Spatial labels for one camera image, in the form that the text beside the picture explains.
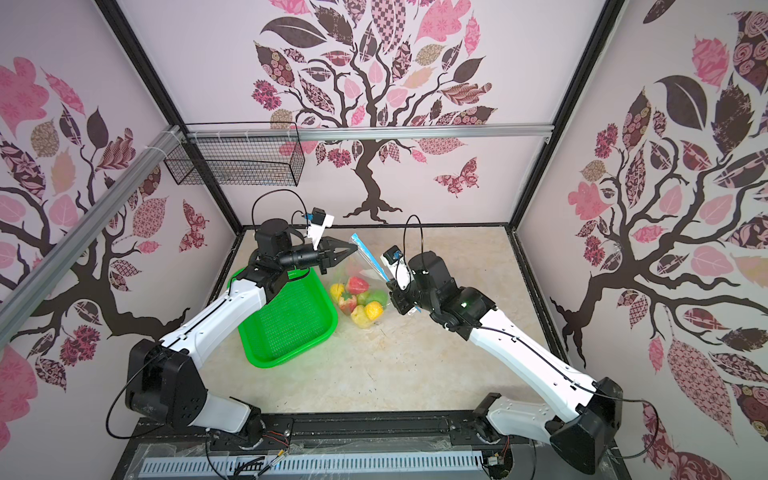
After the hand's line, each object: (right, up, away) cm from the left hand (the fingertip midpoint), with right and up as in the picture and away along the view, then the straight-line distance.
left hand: (356, 249), depth 73 cm
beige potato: (0, -19, +10) cm, 22 cm away
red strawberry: (-4, -15, +12) cm, 20 cm away
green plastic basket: (-21, -21, +22) cm, 37 cm away
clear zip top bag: (+1, -3, -1) cm, 4 cm away
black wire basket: (-54, +38, +48) cm, 82 cm away
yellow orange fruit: (-8, -13, +18) cm, 23 cm away
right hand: (+9, -7, -1) cm, 12 cm away
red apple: (-1, -11, +14) cm, 18 cm away
